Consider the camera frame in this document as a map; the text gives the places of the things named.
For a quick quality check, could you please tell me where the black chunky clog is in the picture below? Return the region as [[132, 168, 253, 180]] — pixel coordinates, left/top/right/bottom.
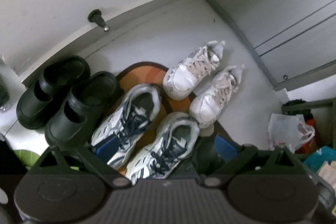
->
[[16, 56, 91, 130], [45, 71, 122, 151]]

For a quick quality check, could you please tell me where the white patterned sneaker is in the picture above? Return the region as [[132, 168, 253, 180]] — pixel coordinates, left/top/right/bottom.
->
[[189, 64, 245, 129]]

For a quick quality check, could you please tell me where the grey sneaker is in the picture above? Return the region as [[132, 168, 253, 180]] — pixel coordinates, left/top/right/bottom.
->
[[125, 112, 200, 184], [91, 84, 162, 170]]

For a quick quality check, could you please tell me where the white sneaker with beige laces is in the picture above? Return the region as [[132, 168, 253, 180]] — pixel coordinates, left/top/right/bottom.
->
[[163, 40, 226, 101]]

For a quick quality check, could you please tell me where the black slipper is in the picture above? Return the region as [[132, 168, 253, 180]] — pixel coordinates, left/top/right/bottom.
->
[[199, 124, 215, 138]]

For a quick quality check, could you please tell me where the green leaf mat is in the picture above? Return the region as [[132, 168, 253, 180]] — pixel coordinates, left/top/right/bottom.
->
[[12, 149, 79, 172]]

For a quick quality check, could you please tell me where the white plastic bag red print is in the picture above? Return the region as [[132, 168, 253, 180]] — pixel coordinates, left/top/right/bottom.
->
[[268, 113, 315, 153]]

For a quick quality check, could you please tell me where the teal blue printed garment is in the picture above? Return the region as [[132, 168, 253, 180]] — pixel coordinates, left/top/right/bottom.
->
[[303, 146, 336, 173]]

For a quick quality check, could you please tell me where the orange cat-shaped floor mat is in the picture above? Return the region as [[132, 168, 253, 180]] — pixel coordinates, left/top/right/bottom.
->
[[105, 61, 234, 180]]

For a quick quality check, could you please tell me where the grey door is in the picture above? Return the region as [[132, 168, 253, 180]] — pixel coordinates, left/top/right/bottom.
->
[[206, 0, 335, 90]]

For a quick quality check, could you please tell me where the dark shoe rack frame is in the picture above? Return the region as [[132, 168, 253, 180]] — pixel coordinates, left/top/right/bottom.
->
[[281, 98, 335, 148]]

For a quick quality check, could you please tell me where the wall door stopper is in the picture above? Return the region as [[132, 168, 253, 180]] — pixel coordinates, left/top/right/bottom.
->
[[88, 9, 110, 32]]

